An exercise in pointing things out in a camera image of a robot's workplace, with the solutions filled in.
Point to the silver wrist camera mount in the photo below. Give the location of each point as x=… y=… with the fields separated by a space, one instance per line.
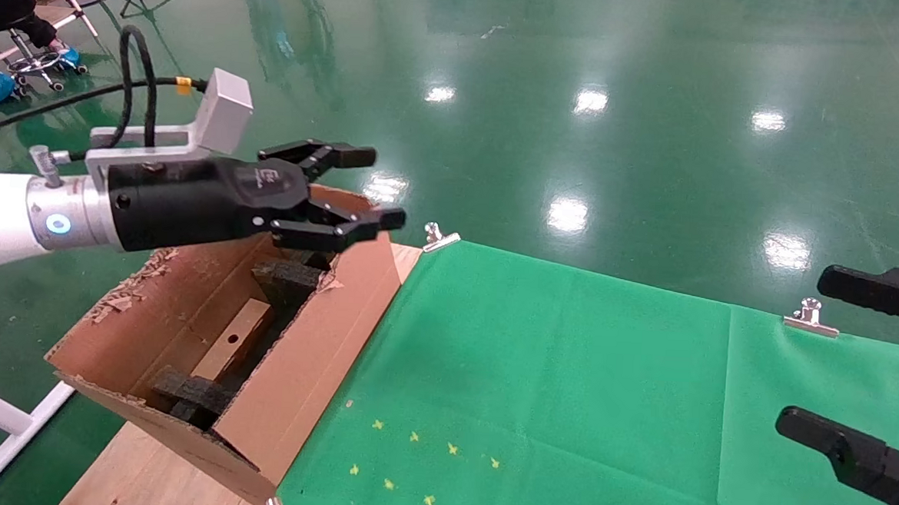
x=222 y=113

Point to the small taped cardboard box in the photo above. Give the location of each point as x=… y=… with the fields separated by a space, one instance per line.
x=233 y=341

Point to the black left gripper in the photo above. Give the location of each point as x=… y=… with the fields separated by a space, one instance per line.
x=206 y=197

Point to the large open cardboard carton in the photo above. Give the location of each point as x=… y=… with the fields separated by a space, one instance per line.
x=296 y=383

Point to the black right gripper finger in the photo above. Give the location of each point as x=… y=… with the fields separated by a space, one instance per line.
x=862 y=463
x=871 y=290

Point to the wheeled metal stool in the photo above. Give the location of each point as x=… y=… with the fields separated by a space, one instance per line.
x=40 y=65

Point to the green table cloth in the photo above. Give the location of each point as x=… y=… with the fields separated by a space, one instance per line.
x=641 y=409

